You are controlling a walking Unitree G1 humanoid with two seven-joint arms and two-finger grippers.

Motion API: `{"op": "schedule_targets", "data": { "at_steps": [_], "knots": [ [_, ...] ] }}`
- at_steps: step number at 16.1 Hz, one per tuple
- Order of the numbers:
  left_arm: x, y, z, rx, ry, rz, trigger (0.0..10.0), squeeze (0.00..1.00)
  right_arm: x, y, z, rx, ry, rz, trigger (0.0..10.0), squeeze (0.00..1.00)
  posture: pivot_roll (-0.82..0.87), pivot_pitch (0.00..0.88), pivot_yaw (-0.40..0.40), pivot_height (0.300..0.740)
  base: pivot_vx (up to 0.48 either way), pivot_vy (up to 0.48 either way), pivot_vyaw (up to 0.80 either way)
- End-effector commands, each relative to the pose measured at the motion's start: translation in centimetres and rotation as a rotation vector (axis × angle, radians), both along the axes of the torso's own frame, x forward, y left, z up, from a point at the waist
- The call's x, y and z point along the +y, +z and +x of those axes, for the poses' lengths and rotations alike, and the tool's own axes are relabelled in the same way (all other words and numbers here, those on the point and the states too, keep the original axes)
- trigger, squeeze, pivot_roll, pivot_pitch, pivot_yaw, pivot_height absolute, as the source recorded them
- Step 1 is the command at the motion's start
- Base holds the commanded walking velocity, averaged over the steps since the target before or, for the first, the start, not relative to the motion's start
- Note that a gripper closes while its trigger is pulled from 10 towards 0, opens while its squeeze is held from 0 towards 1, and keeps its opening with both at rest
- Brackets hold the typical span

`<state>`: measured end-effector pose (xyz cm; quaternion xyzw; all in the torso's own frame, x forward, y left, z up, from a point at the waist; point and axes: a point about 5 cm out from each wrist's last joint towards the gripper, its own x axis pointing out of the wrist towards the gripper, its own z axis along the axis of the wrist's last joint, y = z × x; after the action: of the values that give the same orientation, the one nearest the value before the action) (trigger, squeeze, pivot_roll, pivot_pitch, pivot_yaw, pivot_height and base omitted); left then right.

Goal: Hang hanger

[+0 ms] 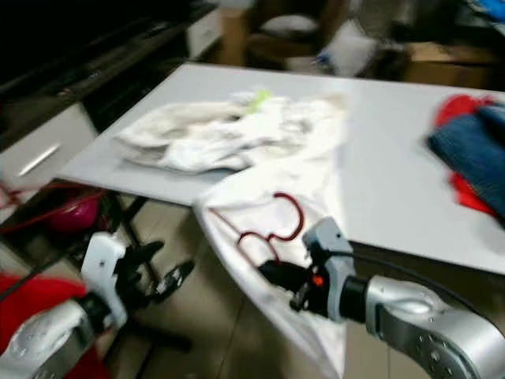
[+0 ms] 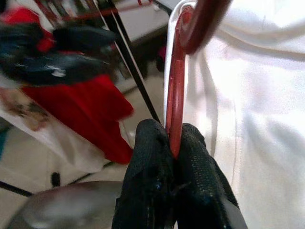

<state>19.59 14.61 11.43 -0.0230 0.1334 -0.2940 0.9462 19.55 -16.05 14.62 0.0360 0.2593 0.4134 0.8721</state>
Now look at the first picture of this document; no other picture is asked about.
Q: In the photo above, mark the blue denim jeans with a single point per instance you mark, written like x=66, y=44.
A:
x=473, y=154

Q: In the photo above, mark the grey table with black legs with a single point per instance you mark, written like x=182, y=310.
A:
x=387, y=158

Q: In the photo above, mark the dark brown cabinet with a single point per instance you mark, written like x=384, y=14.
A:
x=79, y=39

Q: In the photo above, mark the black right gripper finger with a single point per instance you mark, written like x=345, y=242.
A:
x=280, y=267
x=282, y=282

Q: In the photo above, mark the dark grey pillow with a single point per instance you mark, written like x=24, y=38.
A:
x=290, y=24

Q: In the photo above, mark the red shirt with white trim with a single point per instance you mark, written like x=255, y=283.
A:
x=24, y=316

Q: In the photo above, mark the cream white garment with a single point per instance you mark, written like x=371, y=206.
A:
x=181, y=138

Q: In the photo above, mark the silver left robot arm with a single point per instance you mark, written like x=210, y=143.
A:
x=47, y=347

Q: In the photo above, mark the pink bucket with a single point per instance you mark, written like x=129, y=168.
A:
x=75, y=213

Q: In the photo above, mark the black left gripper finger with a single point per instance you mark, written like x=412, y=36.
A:
x=177, y=276
x=146, y=251

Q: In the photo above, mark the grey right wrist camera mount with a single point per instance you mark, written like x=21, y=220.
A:
x=331, y=249

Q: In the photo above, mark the brown cardboard box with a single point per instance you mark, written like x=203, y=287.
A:
x=458, y=67

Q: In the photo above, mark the light grey pillow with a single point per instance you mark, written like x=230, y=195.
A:
x=351, y=51

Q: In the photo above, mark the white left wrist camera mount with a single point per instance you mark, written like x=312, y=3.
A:
x=102, y=264

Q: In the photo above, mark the plain white shirt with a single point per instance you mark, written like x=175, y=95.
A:
x=245, y=197

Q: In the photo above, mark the light green cloth piece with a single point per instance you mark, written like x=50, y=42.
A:
x=258, y=100

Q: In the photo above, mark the console with white drawers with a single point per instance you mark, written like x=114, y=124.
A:
x=47, y=150

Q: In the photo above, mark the brown armchair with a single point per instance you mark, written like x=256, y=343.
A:
x=256, y=47

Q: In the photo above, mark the small blue white object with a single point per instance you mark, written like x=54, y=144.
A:
x=321, y=57

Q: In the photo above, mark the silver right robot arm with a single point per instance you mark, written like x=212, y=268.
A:
x=426, y=324

